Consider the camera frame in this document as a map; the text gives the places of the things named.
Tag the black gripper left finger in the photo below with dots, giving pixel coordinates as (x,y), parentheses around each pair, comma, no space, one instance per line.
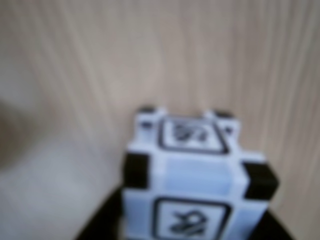
(107,220)

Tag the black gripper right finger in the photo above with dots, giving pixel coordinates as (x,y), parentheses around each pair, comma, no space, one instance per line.
(275,227)

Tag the white cube crossed lines symbol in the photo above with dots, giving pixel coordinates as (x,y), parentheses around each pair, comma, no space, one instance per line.
(197,175)

